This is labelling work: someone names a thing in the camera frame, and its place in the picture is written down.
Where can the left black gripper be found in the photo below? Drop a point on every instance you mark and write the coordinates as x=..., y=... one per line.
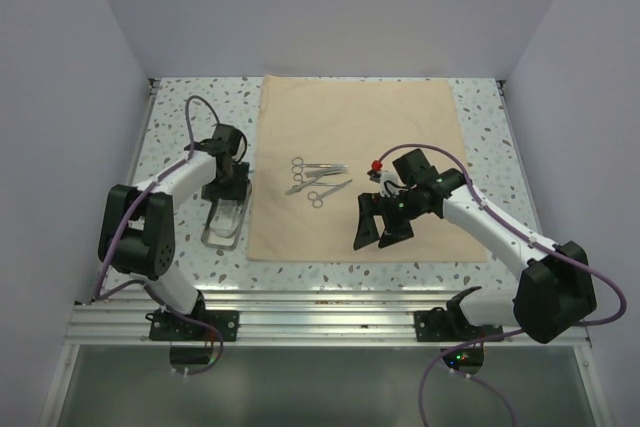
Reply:
x=236, y=191

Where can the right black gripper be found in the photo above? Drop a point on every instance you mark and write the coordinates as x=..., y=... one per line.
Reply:
x=368, y=231

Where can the white sterile packet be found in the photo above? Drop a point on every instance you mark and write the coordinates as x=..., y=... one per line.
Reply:
x=226, y=218

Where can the steel scalpel handle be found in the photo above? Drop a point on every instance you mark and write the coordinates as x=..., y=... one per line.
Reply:
x=313, y=181

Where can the steel forceps with rings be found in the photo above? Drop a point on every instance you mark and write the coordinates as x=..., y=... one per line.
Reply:
x=322, y=180

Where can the steel scissors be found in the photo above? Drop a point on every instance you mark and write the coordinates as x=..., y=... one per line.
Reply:
x=317, y=198
x=298, y=164

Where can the steel tweezers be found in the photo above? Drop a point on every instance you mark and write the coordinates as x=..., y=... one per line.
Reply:
x=326, y=172

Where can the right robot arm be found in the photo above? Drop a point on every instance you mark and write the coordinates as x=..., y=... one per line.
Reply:
x=554, y=291

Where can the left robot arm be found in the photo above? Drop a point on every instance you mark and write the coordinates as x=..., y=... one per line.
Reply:
x=138, y=236

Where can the metal instrument tray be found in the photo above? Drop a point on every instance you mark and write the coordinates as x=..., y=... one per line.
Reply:
x=209, y=239

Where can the beige cloth mat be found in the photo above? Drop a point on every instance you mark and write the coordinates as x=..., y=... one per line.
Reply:
x=351, y=123

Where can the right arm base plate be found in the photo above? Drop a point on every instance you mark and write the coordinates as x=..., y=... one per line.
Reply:
x=440, y=325

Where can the aluminium rail frame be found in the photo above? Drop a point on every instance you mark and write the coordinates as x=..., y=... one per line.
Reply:
x=318, y=345

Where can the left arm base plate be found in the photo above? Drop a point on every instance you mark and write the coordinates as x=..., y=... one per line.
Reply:
x=208, y=325

